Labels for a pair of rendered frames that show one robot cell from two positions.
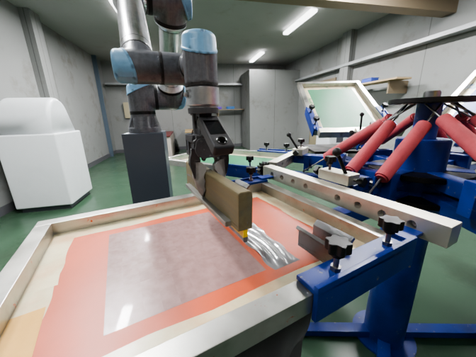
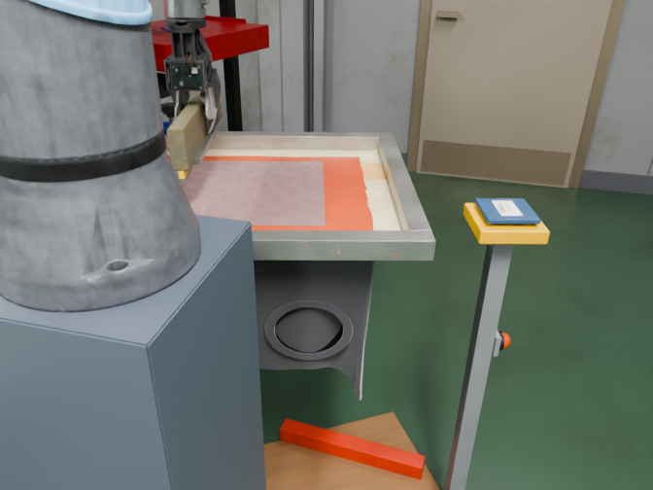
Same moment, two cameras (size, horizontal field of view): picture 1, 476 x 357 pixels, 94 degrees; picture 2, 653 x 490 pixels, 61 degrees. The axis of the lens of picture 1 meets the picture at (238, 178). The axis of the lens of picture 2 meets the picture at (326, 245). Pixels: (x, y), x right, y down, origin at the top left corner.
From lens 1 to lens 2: 160 cm
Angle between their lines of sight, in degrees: 129
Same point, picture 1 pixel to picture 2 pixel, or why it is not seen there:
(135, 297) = (301, 170)
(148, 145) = not seen: hidden behind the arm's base
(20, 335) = (372, 171)
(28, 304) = (380, 184)
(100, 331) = (325, 163)
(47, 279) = (377, 195)
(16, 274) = (395, 178)
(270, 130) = not seen: outside the picture
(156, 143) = not seen: hidden behind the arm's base
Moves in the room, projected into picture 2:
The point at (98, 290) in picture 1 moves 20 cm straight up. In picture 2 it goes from (328, 179) to (330, 87)
